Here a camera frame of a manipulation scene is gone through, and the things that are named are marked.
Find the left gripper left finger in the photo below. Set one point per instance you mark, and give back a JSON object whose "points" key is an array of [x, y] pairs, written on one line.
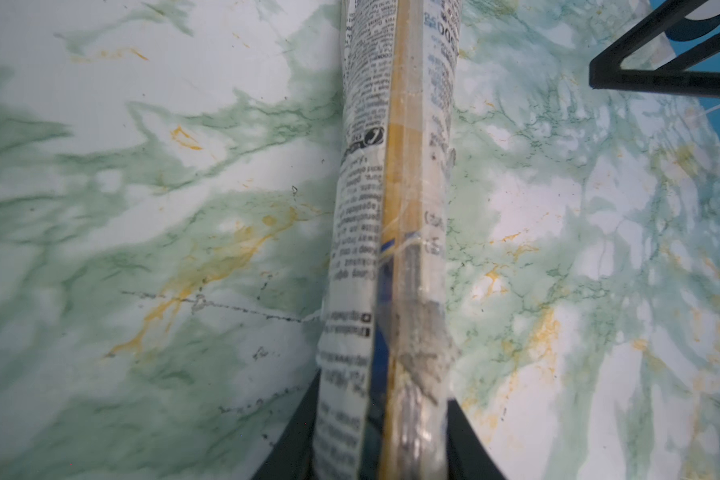
{"points": [[291, 458]]}

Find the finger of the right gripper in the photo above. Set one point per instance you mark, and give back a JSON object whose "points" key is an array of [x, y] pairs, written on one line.
{"points": [[678, 76]]}

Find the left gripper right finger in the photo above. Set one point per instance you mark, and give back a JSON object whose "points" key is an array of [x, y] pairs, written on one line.
{"points": [[467, 458]]}

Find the clear noodle bag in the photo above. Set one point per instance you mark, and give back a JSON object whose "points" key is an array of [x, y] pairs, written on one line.
{"points": [[385, 353]]}

